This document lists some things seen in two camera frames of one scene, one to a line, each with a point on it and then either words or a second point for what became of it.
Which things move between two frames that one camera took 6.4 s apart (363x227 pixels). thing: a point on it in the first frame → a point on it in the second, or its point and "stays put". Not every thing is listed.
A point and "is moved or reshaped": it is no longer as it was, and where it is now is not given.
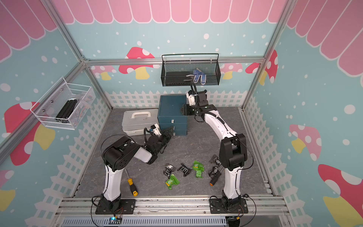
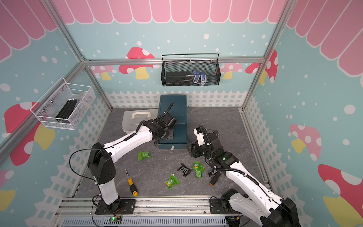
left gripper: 167,135 → 159,138
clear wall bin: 64,105 stays put
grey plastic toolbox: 134,122 stays put
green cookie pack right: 199,168 stays put
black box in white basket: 66,110 stays put
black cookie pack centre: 184,170 stays put
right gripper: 185,109 → 194,147
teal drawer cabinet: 169,114 is moved or reshaped
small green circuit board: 115,220 stays put
